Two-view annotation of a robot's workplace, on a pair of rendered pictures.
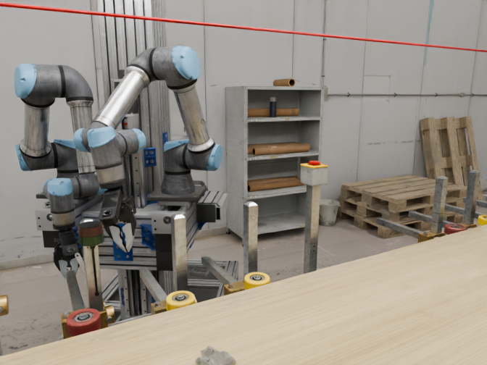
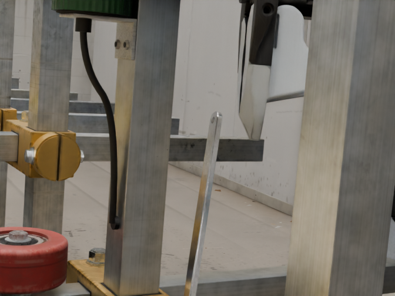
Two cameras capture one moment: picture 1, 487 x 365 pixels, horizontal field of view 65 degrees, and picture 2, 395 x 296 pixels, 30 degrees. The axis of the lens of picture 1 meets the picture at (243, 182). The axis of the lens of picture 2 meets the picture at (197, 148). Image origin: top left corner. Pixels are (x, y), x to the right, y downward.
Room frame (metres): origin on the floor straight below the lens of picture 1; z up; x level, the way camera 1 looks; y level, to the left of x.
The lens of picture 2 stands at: (1.02, -0.17, 1.06)
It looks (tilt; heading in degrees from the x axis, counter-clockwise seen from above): 7 degrees down; 90
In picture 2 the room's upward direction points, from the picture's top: 5 degrees clockwise
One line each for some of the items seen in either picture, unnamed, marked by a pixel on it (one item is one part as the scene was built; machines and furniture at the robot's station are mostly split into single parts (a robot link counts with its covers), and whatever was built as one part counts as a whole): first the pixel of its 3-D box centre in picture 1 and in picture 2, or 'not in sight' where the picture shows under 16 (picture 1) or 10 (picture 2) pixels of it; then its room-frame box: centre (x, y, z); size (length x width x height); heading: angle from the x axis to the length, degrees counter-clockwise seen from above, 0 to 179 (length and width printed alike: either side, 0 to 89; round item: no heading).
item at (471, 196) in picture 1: (468, 217); not in sight; (1.82, -1.12, 0.87); 0.04 x 0.04 x 0.48; 29
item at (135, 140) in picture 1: (122, 142); not in sight; (1.18, 0.37, 1.32); 0.11 x 0.11 x 0.08; 69
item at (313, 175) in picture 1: (314, 174); not in sight; (1.34, -0.25, 1.18); 0.07 x 0.07 x 0.08; 29
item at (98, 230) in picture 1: (90, 228); not in sight; (0.93, 0.39, 1.13); 0.06 x 0.06 x 0.02
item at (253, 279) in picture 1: (256, 292); not in sight; (1.10, -0.04, 0.85); 0.08 x 0.08 x 0.11
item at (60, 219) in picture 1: (62, 217); not in sight; (1.27, 0.63, 1.05); 0.08 x 0.08 x 0.05
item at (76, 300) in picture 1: (77, 303); (223, 293); (1.06, 0.50, 0.84); 0.43 x 0.03 x 0.04; 29
